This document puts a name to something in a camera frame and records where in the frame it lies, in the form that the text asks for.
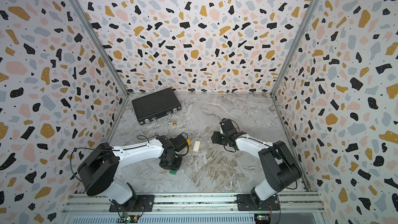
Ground white lego brick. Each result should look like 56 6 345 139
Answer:
193 141 201 152

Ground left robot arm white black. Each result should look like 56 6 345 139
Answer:
77 133 189 211

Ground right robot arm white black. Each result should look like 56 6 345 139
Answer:
211 118 302 208

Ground black briefcase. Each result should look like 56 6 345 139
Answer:
132 88 181 125

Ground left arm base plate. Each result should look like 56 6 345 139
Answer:
109 195 155 214

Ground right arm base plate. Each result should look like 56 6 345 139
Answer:
235 194 280 211

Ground aluminium mounting rail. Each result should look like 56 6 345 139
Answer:
60 192 329 224

